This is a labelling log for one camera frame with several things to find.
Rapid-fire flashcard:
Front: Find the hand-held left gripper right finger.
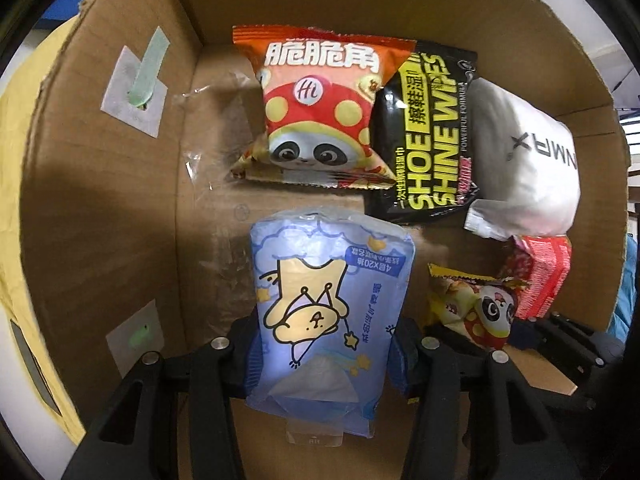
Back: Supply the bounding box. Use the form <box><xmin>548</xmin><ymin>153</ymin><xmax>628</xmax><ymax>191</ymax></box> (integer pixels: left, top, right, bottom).
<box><xmin>390</xmin><ymin>317</ymin><xmax>566</xmax><ymax>480</ymax></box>

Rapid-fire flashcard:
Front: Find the black wipes packet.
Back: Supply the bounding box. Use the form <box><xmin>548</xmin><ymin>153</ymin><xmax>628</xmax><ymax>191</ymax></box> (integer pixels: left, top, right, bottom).
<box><xmin>364</xmin><ymin>39</ymin><xmax>483</xmax><ymax>226</ymax></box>

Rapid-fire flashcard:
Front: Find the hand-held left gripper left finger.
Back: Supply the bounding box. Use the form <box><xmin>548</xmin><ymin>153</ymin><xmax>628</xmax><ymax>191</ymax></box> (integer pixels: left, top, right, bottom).
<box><xmin>60</xmin><ymin>312</ymin><xmax>261</xmax><ymax>480</ymax></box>

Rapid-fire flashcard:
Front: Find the orange panda snack packet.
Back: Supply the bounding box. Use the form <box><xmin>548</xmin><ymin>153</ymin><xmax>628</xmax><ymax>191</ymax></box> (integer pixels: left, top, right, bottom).
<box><xmin>231</xmin><ymin>24</ymin><xmax>418</xmax><ymax>191</ymax></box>

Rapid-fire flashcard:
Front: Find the red packet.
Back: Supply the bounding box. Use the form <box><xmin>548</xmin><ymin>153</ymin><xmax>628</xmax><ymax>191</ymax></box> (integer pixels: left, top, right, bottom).
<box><xmin>502</xmin><ymin>234</ymin><xmax>573</xmax><ymax>321</ymax></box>

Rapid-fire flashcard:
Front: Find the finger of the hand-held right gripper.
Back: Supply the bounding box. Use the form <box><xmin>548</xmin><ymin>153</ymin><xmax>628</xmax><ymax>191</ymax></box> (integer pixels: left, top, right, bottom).
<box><xmin>510</xmin><ymin>322</ymin><xmax>598</xmax><ymax>411</ymax></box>
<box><xmin>547</xmin><ymin>311</ymin><xmax>626</xmax><ymax>368</ymax></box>

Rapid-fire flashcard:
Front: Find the white soft packet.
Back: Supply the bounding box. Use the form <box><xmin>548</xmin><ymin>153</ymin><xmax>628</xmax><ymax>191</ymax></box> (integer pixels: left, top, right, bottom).
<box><xmin>462</xmin><ymin>77</ymin><xmax>583</xmax><ymax>241</ymax></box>

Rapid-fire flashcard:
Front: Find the small yellow panda snack packet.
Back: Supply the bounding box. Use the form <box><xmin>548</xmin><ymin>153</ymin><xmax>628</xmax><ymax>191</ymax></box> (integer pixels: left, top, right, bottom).
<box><xmin>425</xmin><ymin>262</ymin><xmax>531</xmax><ymax>351</ymax></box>

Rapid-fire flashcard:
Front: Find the yellow table cloth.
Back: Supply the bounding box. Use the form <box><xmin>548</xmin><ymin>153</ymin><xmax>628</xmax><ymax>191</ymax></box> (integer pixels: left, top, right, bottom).
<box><xmin>0</xmin><ymin>20</ymin><xmax>88</xmax><ymax>446</ymax></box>

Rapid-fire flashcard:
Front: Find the light blue tissue pack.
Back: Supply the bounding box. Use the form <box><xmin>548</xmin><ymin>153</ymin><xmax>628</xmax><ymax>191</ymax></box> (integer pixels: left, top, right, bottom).
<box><xmin>245</xmin><ymin>205</ymin><xmax>416</xmax><ymax>438</ymax></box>

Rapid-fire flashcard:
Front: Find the cardboard box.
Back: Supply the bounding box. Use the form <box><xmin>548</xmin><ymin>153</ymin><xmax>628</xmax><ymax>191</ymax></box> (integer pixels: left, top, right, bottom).
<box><xmin>15</xmin><ymin>0</ymin><xmax>631</xmax><ymax>480</ymax></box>

